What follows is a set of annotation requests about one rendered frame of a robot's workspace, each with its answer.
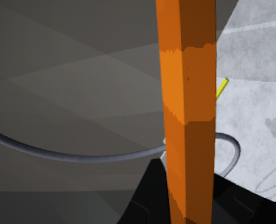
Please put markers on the orange handle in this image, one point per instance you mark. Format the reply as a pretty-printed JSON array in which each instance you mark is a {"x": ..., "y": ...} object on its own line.
[{"x": 187, "y": 50}]

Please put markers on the yellow thin rod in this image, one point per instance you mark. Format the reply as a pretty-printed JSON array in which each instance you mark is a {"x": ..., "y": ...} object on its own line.
[{"x": 222, "y": 86}]

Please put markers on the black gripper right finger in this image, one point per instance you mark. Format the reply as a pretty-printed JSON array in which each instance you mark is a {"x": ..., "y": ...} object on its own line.
[{"x": 232, "y": 204}]

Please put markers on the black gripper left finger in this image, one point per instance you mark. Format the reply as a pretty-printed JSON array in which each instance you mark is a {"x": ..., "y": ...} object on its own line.
[{"x": 150, "y": 203}]

